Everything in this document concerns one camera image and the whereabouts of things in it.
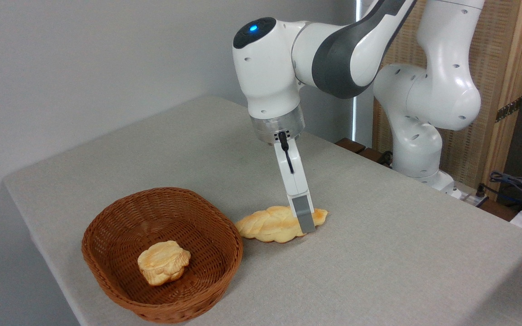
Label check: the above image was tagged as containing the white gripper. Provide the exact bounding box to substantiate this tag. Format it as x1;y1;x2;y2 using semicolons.
273;138;317;235

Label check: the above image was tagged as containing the long braided bread loaf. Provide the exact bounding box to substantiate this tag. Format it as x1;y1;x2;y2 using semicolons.
235;205;329;244

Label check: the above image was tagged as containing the small round bread roll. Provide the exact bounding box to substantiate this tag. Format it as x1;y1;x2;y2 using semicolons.
137;240;192;286

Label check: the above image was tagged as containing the brown wicker basket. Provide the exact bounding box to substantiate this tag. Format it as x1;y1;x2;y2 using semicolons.
82;187;244;324

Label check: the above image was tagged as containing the dark brown wooden slat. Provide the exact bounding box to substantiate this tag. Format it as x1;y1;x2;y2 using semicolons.
478;199;518;222
358;148;393;169
336;138;366;154

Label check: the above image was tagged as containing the grey fabric tablecloth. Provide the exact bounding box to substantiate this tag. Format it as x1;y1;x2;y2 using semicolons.
3;95;522;326

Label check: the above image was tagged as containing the white power strip with plug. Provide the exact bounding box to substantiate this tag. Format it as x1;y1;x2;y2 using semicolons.
453;183;489;207

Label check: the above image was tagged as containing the metal screen hinge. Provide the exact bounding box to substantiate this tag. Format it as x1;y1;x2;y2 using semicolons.
495;96;522;123

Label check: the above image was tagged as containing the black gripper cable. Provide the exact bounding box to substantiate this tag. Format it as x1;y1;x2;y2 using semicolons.
278;131;295;175

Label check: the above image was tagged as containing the blue-grey cable bundle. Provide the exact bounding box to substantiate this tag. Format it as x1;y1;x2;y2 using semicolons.
489;171;522;211

